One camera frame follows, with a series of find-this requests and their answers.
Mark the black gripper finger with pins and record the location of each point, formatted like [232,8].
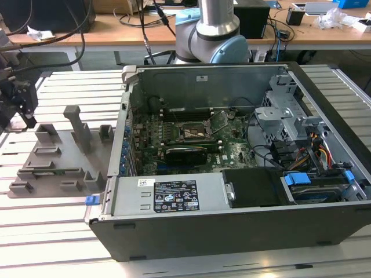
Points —
[5,101]
[27,98]

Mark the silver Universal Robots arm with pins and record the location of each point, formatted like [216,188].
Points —
[214,26]

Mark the CPU socket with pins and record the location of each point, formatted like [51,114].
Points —
[192,133]

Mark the short wooden desk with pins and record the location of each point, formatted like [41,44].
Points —
[20,37]

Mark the crumpled white paper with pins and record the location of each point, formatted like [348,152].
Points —
[40,33]

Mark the large black box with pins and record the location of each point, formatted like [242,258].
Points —
[43,14]

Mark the grey parts rack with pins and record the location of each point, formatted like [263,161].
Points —
[69,165]

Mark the green RAM stick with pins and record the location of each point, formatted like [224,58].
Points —
[58,172]

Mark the long wooden desk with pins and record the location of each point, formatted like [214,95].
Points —
[95,33]

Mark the blue case latch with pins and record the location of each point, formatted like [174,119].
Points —
[91,200]

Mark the silver power supply unit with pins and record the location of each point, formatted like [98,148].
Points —
[130,199]

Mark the black RAM slot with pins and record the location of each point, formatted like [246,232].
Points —
[191,118]
[191,113]
[214,148]
[191,142]

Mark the black graphics card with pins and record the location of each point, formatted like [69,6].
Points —
[185,156]

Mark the green motherboard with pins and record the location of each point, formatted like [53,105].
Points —
[234,150]

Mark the black PC case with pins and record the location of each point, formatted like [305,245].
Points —
[203,237]

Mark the white power adapter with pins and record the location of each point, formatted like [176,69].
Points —
[261,56]

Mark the black speaker box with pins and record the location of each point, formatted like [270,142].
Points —
[252,20]

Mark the silver metal drive cage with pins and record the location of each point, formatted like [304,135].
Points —
[278,114]

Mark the blue card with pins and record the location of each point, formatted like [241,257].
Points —
[272,4]

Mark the small black device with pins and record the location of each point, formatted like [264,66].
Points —
[284,34]

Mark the blue disk carrier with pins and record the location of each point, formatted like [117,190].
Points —
[297,179]

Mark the silver hard disk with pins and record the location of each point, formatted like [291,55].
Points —
[314,194]

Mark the grey flat device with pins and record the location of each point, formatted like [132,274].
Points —
[321,8]

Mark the clear plastic bag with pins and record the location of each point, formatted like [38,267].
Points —
[330,18]

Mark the small blue carrier tab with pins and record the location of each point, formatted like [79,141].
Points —
[349,175]

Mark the blue box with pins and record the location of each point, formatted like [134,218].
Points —
[347,3]

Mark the white box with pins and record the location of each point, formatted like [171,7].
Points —
[363,27]

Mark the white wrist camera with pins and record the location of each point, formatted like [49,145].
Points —
[3,37]

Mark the expansion slot bracket row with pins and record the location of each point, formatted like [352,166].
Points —
[127,144]

